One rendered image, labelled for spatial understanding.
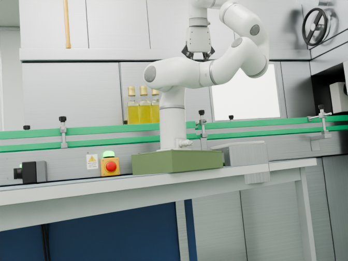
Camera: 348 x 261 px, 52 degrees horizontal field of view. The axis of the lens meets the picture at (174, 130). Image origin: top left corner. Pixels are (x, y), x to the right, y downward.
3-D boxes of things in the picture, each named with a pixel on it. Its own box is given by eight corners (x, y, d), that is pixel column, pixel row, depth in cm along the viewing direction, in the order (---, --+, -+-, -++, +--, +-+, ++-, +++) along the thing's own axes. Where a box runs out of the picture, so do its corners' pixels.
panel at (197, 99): (279, 120, 205) (273, 62, 208) (283, 119, 202) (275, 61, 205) (124, 129, 180) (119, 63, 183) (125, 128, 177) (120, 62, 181)
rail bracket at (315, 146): (317, 150, 186) (311, 108, 189) (339, 148, 170) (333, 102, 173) (309, 151, 185) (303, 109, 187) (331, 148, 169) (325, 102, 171)
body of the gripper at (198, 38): (206, 25, 149) (206, 53, 151) (183, 25, 146) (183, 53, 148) (213, 23, 142) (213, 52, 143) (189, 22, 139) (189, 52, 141)
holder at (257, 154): (238, 164, 172) (237, 148, 172) (269, 162, 145) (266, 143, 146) (205, 167, 167) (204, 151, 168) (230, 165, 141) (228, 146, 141)
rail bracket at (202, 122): (199, 139, 170) (196, 114, 171) (212, 135, 154) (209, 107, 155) (193, 140, 169) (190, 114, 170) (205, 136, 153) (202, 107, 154)
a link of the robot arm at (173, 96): (191, 110, 131) (189, 68, 133) (170, 105, 120) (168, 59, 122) (171, 113, 137) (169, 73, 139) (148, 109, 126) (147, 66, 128)
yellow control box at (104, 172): (118, 175, 146) (116, 158, 147) (120, 175, 139) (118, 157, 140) (100, 177, 144) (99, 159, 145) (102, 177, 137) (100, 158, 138)
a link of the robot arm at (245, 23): (203, 34, 124) (223, 56, 134) (237, 63, 110) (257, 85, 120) (237, -2, 121) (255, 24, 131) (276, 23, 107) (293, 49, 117)
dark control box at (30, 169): (47, 182, 138) (46, 160, 139) (45, 183, 131) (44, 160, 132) (25, 184, 136) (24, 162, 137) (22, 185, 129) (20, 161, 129)
